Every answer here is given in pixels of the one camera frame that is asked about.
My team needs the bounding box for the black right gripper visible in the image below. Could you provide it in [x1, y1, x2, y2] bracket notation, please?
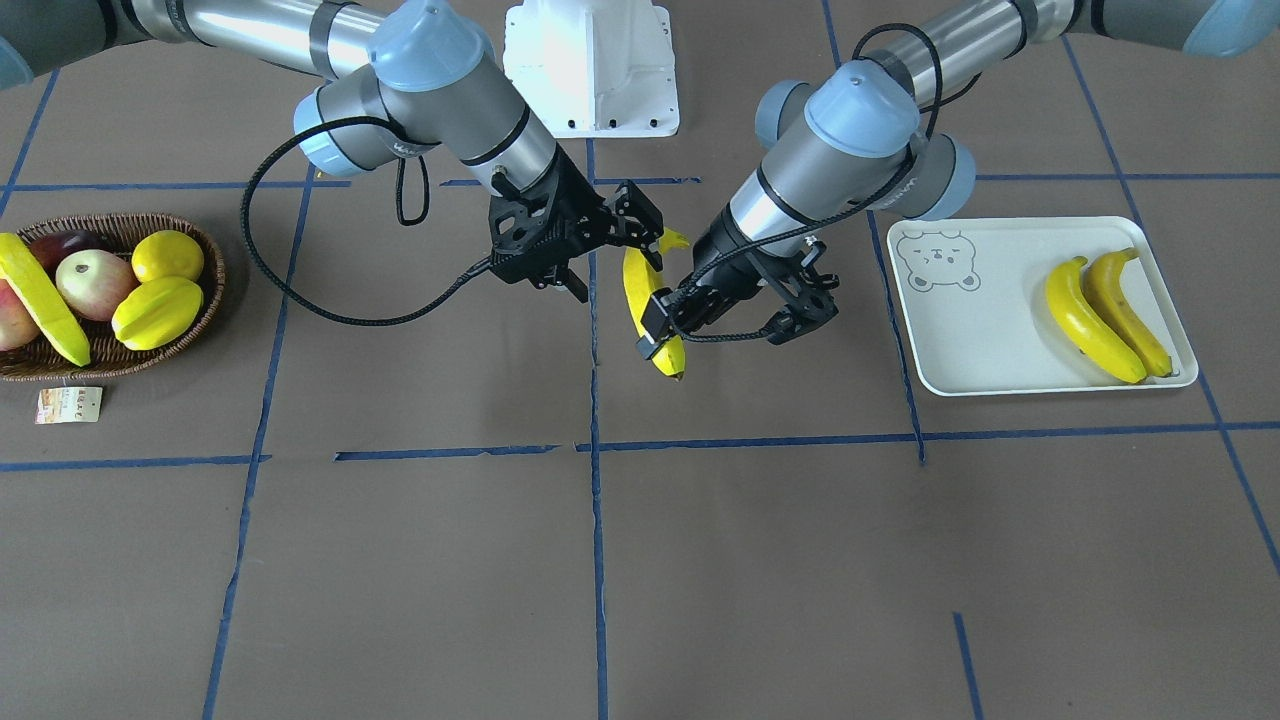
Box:
[489, 150, 611, 304]

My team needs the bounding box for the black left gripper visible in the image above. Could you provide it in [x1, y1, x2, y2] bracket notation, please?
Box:
[634, 208, 781, 361]

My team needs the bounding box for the yellow banana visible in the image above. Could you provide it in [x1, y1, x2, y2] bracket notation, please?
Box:
[1, 232, 91, 366]
[1083, 247, 1174, 378]
[622, 247, 686, 380]
[1044, 256, 1148, 384]

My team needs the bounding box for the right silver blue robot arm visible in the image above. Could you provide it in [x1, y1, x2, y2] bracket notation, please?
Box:
[1, 1, 613, 301]

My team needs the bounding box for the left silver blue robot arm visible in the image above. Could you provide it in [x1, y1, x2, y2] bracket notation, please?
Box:
[635, 1, 1277, 359]

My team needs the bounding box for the brown wicker basket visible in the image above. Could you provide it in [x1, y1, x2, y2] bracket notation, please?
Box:
[1, 211, 227, 386]

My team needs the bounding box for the white rectangular tray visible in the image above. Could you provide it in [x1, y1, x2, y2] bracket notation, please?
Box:
[887, 217, 1201, 396]

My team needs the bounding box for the yellow starfruit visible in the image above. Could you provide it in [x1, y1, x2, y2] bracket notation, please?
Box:
[111, 275, 204, 351]

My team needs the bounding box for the pale green red apple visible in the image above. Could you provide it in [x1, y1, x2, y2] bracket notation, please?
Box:
[54, 249, 140, 322]

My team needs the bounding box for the paper price tag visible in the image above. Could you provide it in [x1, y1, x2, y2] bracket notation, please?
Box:
[35, 386, 104, 427]

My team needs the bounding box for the pink red apple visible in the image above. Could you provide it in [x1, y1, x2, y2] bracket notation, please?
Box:
[0, 279, 42, 352]

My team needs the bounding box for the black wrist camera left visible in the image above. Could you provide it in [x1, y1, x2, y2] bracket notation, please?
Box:
[756, 234, 840, 345]

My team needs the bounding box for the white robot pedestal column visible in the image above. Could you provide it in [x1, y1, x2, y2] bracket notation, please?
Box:
[502, 1, 681, 138]

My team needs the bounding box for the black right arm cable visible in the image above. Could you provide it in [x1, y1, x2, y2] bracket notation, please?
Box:
[239, 117, 500, 329]

